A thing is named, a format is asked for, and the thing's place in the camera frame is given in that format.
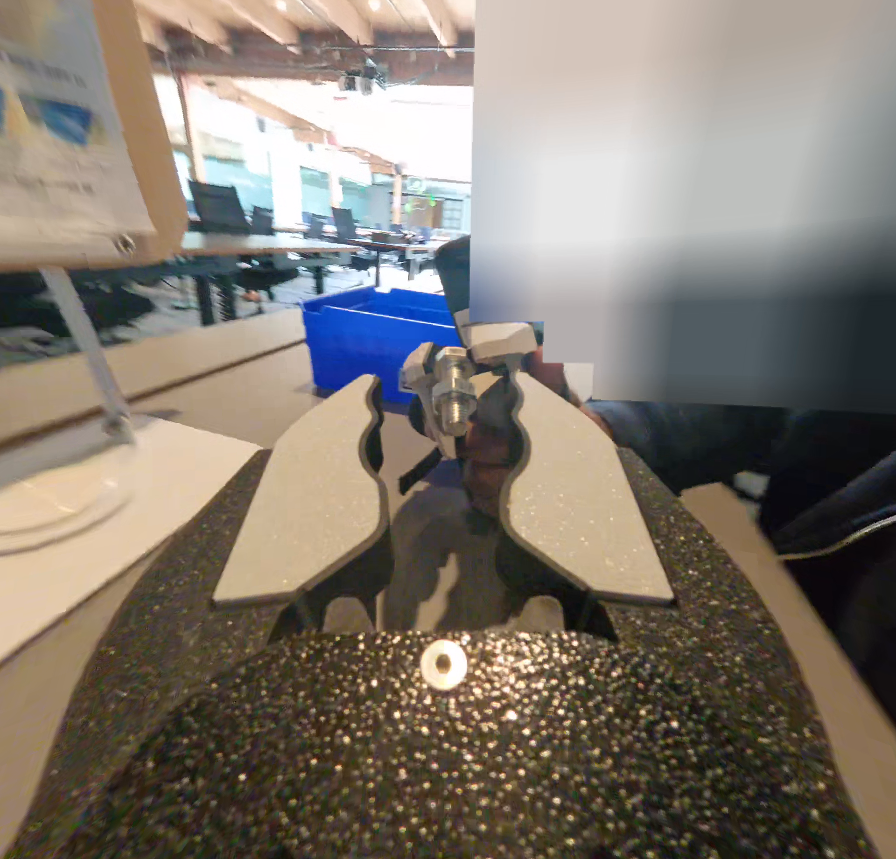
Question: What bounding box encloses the white sign stand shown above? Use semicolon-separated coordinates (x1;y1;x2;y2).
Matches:
0;264;263;664

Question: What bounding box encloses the brown cardboard panel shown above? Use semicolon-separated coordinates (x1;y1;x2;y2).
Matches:
84;0;190;270

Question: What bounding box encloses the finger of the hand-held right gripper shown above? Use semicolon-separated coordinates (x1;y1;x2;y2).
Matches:
464;320;543;371
398;341;469;460

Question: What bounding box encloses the steel hex bolt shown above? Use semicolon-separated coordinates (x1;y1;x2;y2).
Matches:
433;347;478;441

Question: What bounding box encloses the ceiling mounted device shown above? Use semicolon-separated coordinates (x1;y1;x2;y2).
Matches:
338;61;387;98

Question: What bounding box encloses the large blue plastic bin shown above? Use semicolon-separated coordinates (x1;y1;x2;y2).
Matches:
301;286;464;405

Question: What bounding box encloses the person's right hand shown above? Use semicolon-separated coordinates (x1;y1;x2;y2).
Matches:
462;351;588;520

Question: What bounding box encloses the printed paper sheet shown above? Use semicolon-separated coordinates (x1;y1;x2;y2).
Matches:
0;0;158;238

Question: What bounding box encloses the black mesh office chair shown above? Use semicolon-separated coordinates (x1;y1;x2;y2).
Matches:
188;180;300;307

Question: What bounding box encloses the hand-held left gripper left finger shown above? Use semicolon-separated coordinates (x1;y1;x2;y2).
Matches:
211;373;391;607

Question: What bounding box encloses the steel hex nut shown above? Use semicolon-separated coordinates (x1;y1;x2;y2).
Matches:
428;377;478;412

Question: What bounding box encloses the wooden office desk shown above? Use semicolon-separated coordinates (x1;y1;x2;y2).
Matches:
178;232;384;326

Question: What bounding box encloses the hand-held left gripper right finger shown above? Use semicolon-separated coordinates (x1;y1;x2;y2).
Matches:
498;372;677;607

